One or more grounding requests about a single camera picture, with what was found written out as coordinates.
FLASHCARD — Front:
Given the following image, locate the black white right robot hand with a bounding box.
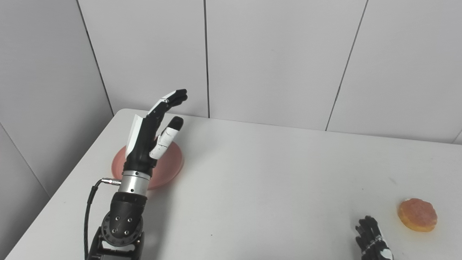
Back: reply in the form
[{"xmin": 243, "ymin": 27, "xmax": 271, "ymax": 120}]
[{"xmin": 355, "ymin": 216, "xmax": 394, "ymax": 260}]

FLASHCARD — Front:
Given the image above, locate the orange cream puff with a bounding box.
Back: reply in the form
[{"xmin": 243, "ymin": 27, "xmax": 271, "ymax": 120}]
[{"xmin": 398, "ymin": 198, "xmax": 438, "ymax": 233}]

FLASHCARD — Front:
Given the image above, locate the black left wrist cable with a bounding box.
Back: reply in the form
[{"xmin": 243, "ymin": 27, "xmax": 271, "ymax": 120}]
[{"xmin": 84, "ymin": 178, "xmax": 122, "ymax": 260}]

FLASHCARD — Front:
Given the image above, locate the pink round plate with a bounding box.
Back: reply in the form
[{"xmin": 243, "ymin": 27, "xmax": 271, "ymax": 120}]
[{"xmin": 111, "ymin": 139, "xmax": 184, "ymax": 191}]

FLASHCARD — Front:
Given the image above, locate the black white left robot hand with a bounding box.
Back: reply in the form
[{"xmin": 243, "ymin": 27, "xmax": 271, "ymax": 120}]
[{"xmin": 124, "ymin": 89, "xmax": 188, "ymax": 177}]

